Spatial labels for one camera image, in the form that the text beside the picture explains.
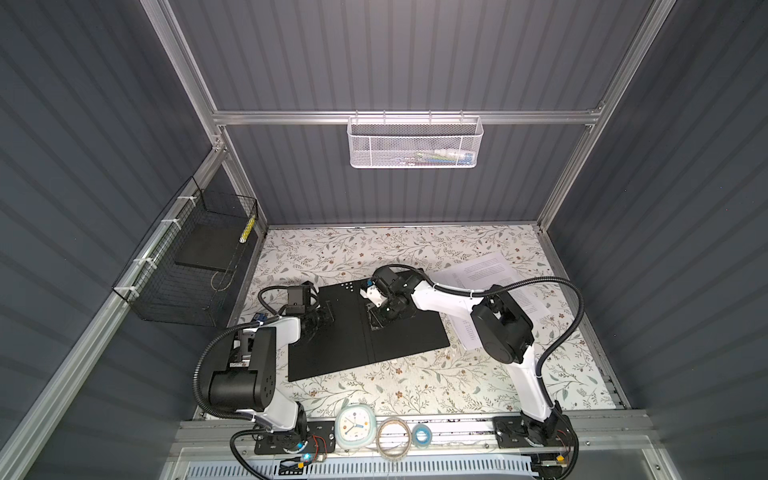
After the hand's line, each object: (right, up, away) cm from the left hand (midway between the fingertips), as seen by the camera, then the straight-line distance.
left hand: (333, 312), depth 96 cm
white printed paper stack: (+52, +12, +9) cm, 54 cm away
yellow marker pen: (-21, +26, -14) cm, 36 cm away
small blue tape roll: (+27, -27, -23) cm, 45 cm away
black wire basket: (-31, +15, -22) cm, 41 cm away
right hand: (+14, -3, -3) cm, 15 cm away
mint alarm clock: (+10, -23, -23) cm, 34 cm away
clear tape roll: (+22, -29, -26) cm, 44 cm away
